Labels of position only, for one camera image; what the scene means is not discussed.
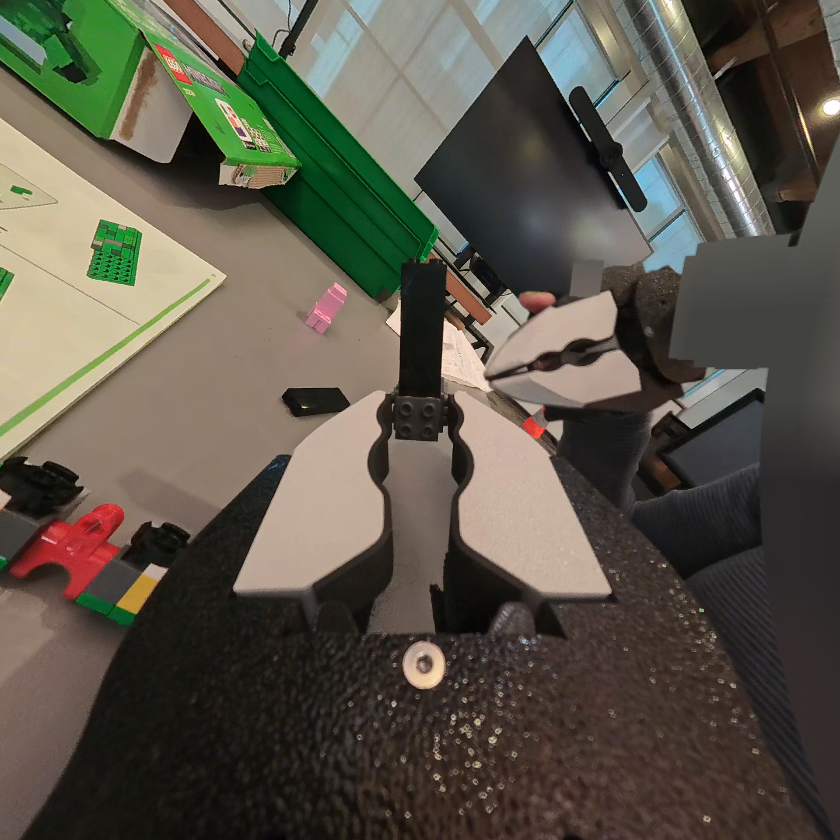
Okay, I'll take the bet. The person's right forearm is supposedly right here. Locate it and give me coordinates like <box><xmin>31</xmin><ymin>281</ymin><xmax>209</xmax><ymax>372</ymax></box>
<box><xmin>556</xmin><ymin>406</ymin><xmax>769</xmax><ymax>578</ymax></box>

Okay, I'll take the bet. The silver ventilation duct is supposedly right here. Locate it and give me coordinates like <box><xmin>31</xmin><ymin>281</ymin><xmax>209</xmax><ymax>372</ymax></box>
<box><xmin>620</xmin><ymin>0</ymin><xmax>791</xmax><ymax>242</ymax></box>

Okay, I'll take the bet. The green cardboard box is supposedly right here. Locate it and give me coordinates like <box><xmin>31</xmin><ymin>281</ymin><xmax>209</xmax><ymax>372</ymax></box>
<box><xmin>0</xmin><ymin>0</ymin><xmax>304</xmax><ymax>190</ymax></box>

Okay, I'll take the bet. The black monitor stand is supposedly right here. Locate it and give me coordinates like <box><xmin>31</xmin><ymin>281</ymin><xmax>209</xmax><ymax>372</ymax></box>
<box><xmin>451</xmin><ymin>241</ymin><xmax>508</xmax><ymax>309</ymax></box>

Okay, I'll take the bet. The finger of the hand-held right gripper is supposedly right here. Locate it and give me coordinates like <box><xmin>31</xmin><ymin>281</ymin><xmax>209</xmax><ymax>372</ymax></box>
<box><xmin>483</xmin><ymin>350</ymin><xmax>644</xmax><ymax>413</ymax></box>
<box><xmin>500</xmin><ymin>289</ymin><xmax>622</xmax><ymax>370</ymax></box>

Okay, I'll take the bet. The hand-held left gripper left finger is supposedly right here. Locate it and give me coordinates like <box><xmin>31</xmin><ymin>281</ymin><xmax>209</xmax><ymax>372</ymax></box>
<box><xmin>233</xmin><ymin>388</ymin><xmax>396</xmax><ymax>634</ymax></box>

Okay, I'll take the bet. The grey desk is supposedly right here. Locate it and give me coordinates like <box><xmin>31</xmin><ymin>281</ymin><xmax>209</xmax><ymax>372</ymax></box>
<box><xmin>0</xmin><ymin>66</ymin><xmax>565</xmax><ymax>840</ymax></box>

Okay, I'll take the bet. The green plastic crate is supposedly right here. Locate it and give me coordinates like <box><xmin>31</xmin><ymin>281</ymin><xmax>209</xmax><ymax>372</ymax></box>
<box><xmin>235</xmin><ymin>31</ymin><xmax>442</xmax><ymax>301</ymax></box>

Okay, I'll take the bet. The small black monitor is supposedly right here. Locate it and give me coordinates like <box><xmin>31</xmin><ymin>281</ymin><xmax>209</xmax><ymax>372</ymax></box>
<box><xmin>658</xmin><ymin>387</ymin><xmax>767</xmax><ymax>491</ymax></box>

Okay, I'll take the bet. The green instruction booklet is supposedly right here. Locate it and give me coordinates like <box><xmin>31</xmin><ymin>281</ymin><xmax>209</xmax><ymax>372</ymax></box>
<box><xmin>0</xmin><ymin>117</ymin><xmax>228</xmax><ymax>462</ymax></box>

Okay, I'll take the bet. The black webcam bar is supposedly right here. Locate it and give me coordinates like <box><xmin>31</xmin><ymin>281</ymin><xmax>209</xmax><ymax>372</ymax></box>
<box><xmin>567</xmin><ymin>85</ymin><xmax>648</xmax><ymax>212</ymax></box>

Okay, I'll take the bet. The black and tan brick assembly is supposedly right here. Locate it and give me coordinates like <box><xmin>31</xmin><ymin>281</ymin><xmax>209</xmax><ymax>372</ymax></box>
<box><xmin>392</xmin><ymin>258</ymin><xmax>455</xmax><ymax>442</ymax></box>

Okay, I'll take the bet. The small red green brick assembly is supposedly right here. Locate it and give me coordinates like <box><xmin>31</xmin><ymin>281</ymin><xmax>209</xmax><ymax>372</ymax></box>
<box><xmin>0</xmin><ymin>456</ymin><xmax>193</xmax><ymax>629</ymax></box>

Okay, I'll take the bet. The pink brick pig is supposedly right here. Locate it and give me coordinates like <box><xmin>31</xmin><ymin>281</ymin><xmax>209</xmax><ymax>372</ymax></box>
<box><xmin>304</xmin><ymin>281</ymin><xmax>349</xmax><ymax>336</ymax></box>

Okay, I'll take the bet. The folded white paper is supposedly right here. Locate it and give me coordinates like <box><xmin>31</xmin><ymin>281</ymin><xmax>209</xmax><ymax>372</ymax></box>
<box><xmin>385</xmin><ymin>307</ymin><xmax>494</xmax><ymax>393</ymax></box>

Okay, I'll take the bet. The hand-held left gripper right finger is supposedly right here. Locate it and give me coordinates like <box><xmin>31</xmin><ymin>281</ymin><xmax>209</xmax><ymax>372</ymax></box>
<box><xmin>432</xmin><ymin>390</ymin><xmax>619</xmax><ymax>635</ymax></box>

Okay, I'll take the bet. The black tile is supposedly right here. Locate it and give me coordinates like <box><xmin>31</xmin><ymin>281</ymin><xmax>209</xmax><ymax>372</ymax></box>
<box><xmin>281</xmin><ymin>386</ymin><xmax>349</xmax><ymax>420</ymax></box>

